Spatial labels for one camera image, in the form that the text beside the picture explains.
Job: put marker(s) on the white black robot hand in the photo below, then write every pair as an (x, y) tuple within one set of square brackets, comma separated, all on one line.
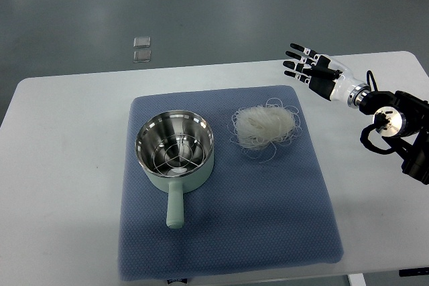
[(324, 75)]

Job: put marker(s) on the white vermicelli bundle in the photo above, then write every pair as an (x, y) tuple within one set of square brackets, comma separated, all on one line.
[(259, 131)]

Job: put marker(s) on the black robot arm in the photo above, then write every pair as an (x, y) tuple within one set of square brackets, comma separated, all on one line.
[(399, 125)]

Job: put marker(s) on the mint green steel pot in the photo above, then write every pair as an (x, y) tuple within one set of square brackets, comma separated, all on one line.
[(176, 151)]

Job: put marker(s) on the upper floor plate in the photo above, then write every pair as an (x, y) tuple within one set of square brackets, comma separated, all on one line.
[(142, 42)]

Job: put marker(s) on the white table leg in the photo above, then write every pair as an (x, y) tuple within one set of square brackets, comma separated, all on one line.
[(356, 279)]

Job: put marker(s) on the black table control panel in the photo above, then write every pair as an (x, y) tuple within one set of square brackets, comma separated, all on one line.
[(422, 271)]

